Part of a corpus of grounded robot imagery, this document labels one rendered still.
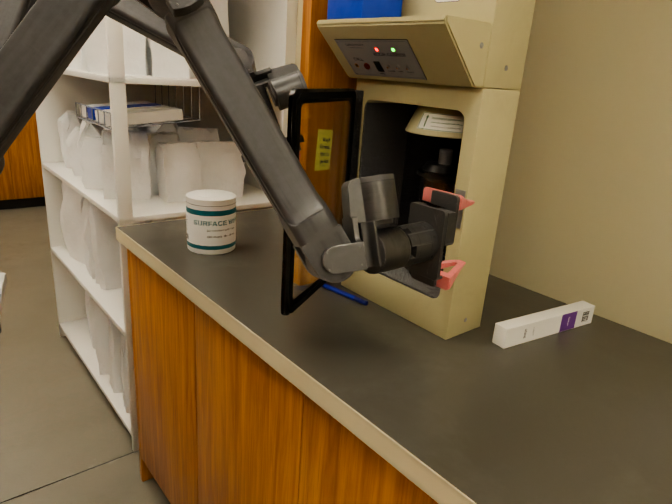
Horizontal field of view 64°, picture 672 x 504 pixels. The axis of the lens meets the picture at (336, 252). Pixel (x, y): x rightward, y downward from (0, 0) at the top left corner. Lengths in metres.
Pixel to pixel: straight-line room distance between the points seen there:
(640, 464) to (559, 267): 0.63
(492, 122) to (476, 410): 0.49
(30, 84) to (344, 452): 0.69
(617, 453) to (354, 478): 0.40
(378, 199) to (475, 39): 0.35
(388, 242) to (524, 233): 0.79
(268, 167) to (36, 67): 0.27
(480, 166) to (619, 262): 0.47
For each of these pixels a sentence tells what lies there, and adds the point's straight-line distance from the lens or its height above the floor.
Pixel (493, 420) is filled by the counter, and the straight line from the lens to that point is 0.87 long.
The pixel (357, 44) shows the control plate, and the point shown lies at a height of 1.47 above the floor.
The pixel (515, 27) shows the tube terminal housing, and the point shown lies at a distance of 1.01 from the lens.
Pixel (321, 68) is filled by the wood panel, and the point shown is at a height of 1.42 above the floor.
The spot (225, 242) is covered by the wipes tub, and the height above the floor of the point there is 0.97.
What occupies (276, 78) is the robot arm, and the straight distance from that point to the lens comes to 1.02.
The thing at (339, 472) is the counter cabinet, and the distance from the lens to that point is 0.98.
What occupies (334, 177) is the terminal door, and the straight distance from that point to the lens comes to 1.09.
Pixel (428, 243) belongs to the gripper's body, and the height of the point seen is 1.21.
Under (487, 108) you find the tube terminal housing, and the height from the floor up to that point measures 1.38.
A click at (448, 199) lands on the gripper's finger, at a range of 0.76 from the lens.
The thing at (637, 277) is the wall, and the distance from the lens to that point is 1.33.
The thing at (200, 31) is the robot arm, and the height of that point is 1.45.
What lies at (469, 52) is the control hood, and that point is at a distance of 0.92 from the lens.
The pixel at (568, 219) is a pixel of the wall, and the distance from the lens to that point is 1.37.
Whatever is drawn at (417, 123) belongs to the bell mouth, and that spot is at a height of 1.34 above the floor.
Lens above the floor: 1.42
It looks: 19 degrees down
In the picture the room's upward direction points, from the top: 4 degrees clockwise
